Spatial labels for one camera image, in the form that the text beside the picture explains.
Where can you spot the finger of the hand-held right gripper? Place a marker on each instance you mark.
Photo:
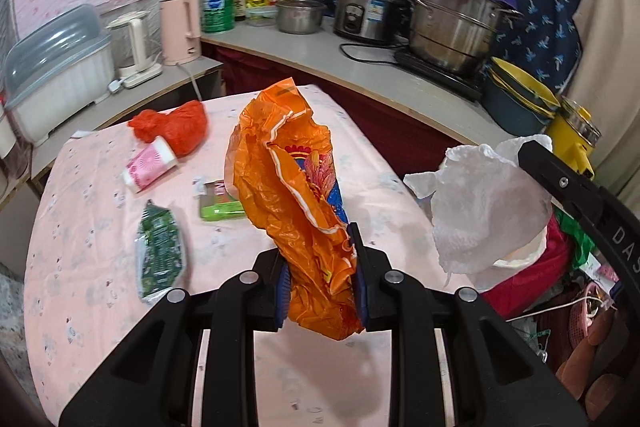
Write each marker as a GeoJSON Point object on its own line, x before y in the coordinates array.
{"type": "Point", "coordinates": [563, 182]}

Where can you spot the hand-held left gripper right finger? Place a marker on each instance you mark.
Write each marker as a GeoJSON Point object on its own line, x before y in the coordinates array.
{"type": "Point", "coordinates": [359, 287]}

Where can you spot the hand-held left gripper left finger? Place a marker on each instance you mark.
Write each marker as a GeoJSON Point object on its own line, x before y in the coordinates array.
{"type": "Point", "coordinates": [283, 307]}

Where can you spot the white paper towel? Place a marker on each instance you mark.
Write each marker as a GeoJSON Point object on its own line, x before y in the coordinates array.
{"type": "Point", "coordinates": [480, 207]}

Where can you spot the green drink carton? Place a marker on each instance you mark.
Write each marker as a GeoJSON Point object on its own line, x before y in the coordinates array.
{"type": "Point", "coordinates": [220, 209]}

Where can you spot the orange snack bag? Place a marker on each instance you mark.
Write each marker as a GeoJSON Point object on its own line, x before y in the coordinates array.
{"type": "Point", "coordinates": [295, 187]}

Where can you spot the dark green snack packet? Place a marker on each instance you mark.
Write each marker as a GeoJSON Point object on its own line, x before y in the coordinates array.
{"type": "Point", "coordinates": [160, 252]}

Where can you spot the pink white paper cup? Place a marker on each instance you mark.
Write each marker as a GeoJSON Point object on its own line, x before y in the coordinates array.
{"type": "Point", "coordinates": [150, 164]}

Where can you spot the red plastic bag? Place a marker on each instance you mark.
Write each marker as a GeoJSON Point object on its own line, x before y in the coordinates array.
{"type": "Point", "coordinates": [180, 127]}

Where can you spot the person's right hand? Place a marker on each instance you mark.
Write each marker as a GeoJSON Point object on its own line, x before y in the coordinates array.
{"type": "Point", "coordinates": [600, 327]}

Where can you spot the yellow electric pot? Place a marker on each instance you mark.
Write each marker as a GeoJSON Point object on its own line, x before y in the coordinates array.
{"type": "Point", "coordinates": [575, 152]}

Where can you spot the green plastic bag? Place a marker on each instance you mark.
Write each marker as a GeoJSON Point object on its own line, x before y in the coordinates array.
{"type": "Point", "coordinates": [575, 237]}

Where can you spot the blue basin yellow strainer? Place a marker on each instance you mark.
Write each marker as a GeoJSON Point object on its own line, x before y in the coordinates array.
{"type": "Point", "coordinates": [525, 84]}
{"type": "Point", "coordinates": [510, 119]}

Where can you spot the red cloth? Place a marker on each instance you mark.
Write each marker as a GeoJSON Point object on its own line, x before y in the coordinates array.
{"type": "Point", "coordinates": [540, 267]}

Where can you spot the pink plastic basket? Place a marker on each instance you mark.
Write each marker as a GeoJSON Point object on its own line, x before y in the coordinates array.
{"type": "Point", "coordinates": [575, 332]}

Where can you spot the beige curtain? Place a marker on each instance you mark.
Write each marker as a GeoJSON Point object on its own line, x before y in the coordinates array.
{"type": "Point", "coordinates": [615, 57]}

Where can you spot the dark red counter curtain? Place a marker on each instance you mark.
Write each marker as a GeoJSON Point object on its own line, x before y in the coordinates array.
{"type": "Point", "coordinates": [375, 117]}

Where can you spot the black induction cooker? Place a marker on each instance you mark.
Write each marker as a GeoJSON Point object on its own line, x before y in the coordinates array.
{"type": "Point", "coordinates": [425, 67]}

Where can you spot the large steel steamer pot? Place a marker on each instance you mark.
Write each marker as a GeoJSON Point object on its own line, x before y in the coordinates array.
{"type": "Point", "coordinates": [450, 32]}

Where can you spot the steel rice cooker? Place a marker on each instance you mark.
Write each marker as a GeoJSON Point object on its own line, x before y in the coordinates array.
{"type": "Point", "coordinates": [365, 17]}

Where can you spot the small steel pot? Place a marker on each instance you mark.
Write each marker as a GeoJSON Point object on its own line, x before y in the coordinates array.
{"type": "Point", "coordinates": [300, 19]}

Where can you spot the white power plug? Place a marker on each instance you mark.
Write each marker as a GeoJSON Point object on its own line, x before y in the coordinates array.
{"type": "Point", "coordinates": [115, 85]}

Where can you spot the clear food container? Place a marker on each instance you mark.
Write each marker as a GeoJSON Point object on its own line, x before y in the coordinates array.
{"type": "Point", "coordinates": [261, 17]}

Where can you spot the pink electric kettle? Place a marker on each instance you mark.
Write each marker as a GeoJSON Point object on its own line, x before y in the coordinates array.
{"type": "Point", "coordinates": [175, 32]}

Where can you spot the green tin can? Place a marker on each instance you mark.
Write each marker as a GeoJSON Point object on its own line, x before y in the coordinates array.
{"type": "Point", "coordinates": [217, 12]}

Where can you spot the white glass electric kettle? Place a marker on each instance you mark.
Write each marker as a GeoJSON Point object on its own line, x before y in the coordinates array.
{"type": "Point", "coordinates": [132, 42]}

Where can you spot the brown label bottle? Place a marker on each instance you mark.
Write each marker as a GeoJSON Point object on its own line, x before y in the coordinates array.
{"type": "Point", "coordinates": [240, 4]}

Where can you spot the white dish box grey lid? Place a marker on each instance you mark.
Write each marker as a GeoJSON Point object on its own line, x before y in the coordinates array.
{"type": "Point", "coordinates": [60, 82]}

